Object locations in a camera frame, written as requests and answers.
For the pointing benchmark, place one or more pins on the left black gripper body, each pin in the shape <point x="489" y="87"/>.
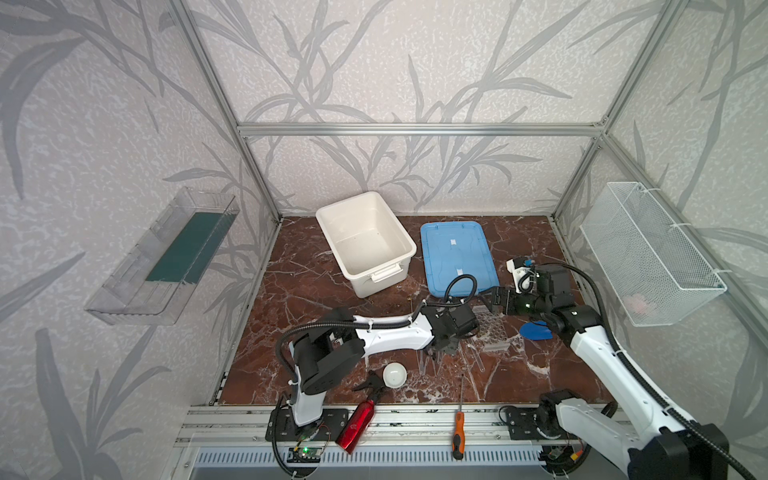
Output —
<point x="447" y="341"/>

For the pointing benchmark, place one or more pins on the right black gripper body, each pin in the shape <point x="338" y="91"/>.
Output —
<point x="509" y="300"/>

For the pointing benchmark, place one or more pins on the clear test tube rack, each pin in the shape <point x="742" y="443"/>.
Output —
<point x="494" y="334"/>

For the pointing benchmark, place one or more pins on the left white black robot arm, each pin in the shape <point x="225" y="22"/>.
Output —
<point x="319" y="355"/>

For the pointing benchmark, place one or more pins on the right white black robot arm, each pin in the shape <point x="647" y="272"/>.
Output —
<point x="663" y="441"/>

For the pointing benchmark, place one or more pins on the blue plastic bin lid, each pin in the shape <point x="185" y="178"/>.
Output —
<point x="451" y="249"/>

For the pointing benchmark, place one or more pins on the small white bowl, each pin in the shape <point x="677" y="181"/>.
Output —
<point x="394" y="375"/>

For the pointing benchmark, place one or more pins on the pink object in basket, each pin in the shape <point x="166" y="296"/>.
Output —
<point x="638" y="306"/>

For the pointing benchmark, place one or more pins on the white plastic storage bin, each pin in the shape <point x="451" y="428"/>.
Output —
<point x="369" y="243"/>

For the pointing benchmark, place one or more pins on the red spray bottle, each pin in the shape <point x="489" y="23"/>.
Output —
<point x="375" y="387"/>

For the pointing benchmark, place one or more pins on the green circuit board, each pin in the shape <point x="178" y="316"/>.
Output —
<point x="304" y="455"/>

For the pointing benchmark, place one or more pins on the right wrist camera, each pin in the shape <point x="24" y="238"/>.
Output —
<point x="523" y="273"/>

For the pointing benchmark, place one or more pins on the white wire mesh basket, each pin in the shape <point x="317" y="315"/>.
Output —
<point x="643" y="250"/>

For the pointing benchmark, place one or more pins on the orange handled screwdriver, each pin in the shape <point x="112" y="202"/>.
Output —
<point x="458" y="439"/>

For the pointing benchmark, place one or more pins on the clear acrylic wall shelf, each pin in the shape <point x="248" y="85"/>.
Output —
<point x="153" y="284"/>

